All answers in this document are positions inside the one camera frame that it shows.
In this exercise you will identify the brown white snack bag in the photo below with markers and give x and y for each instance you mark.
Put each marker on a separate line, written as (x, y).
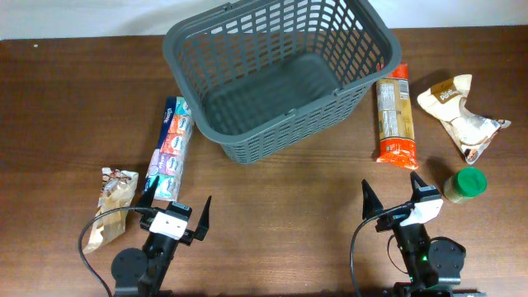
(117, 190)

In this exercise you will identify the grey plastic shopping basket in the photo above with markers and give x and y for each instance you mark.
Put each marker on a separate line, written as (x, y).
(259, 76)

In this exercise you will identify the orange pasta package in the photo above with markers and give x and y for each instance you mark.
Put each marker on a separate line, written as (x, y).
(397, 144)

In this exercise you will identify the white brown panko bag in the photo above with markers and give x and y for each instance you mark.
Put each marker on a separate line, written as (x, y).
(471, 133)

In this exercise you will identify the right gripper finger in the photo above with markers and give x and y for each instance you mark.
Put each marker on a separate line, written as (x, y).
(371, 203)
(417, 183)

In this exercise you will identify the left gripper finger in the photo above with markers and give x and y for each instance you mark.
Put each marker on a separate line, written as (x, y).
(204, 222)
(146, 200)

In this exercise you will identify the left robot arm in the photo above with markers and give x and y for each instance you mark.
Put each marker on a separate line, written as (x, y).
(141, 272)

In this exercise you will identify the green lidded glass jar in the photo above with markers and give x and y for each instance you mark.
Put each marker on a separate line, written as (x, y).
(465, 185)

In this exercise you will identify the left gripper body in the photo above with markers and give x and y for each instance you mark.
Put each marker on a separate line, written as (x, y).
(186, 237)

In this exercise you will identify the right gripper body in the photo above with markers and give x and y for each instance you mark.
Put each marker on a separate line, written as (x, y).
(399, 217)

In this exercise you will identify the Kleenex tissue multipack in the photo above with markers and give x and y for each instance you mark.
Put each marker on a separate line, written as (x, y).
(167, 162)

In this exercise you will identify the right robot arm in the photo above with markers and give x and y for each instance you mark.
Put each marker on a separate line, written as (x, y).
(433, 265)

